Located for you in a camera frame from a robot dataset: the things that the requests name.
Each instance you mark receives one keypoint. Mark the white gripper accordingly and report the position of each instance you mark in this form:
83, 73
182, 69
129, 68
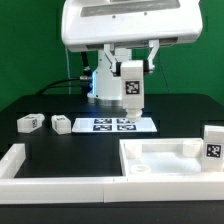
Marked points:
89, 25

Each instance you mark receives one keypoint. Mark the white square table top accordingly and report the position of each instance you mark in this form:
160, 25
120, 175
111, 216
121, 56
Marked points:
161, 156

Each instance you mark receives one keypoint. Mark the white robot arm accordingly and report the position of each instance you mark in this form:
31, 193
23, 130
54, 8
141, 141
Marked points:
106, 88

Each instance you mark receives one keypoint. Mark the white fiducial marker sheet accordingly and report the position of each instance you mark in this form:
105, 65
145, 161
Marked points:
112, 125

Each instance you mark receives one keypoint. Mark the white U-shaped fence wall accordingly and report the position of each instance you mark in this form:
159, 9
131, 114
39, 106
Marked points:
134, 188

